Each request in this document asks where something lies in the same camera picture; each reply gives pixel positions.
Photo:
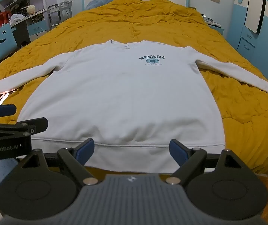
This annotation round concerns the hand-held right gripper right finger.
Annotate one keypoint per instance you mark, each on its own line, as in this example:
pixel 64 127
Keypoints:
pixel 178 153

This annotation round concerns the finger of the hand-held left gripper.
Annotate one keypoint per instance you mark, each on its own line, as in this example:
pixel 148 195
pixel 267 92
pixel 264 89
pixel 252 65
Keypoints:
pixel 3 110
pixel 36 123

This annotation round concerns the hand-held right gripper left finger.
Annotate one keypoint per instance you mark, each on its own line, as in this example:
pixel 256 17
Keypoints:
pixel 85 152

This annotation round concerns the white printed sweatshirt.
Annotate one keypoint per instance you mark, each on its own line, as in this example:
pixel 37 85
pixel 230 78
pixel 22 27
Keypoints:
pixel 124 93

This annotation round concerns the blue chair with face cutout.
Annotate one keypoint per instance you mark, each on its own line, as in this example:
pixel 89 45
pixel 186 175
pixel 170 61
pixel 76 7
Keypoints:
pixel 3 39

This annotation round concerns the desk with blue drawers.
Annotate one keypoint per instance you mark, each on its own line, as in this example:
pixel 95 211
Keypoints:
pixel 36 29

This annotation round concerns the red bag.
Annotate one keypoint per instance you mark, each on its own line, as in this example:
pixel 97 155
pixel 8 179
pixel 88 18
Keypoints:
pixel 2 18

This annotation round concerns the white cloth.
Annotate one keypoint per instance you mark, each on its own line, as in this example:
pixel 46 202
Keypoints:
pixel 17 18

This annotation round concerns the cream ball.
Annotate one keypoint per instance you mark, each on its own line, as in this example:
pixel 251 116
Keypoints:
pixel 31 9

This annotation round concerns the grey metal cart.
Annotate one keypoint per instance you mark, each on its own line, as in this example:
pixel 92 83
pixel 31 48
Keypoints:
pixel 60 11

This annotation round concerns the blue nightstand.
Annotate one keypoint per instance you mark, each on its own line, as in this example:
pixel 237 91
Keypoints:
pixel 216 29

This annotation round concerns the blue pillow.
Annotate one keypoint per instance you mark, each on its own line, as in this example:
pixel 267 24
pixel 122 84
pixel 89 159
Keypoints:
pixel 96 4

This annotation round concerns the yellow quilted blanket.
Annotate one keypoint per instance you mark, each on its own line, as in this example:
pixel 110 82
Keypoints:
pixel 148 21

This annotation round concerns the black framed white panel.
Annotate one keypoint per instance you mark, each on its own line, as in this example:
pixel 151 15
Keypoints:
pixel 254 4

